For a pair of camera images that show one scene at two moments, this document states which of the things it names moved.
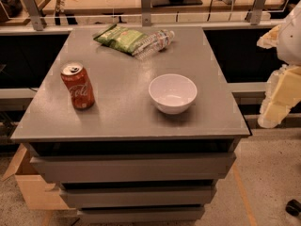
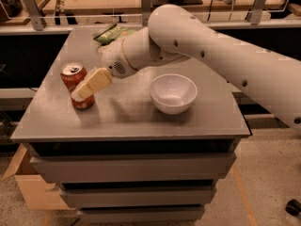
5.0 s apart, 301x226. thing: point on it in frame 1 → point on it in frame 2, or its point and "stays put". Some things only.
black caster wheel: [293, 207] stays put
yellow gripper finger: [282, 89] → [121, 59]
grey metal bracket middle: [146, 7] stays put
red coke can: [79, 86] stays put
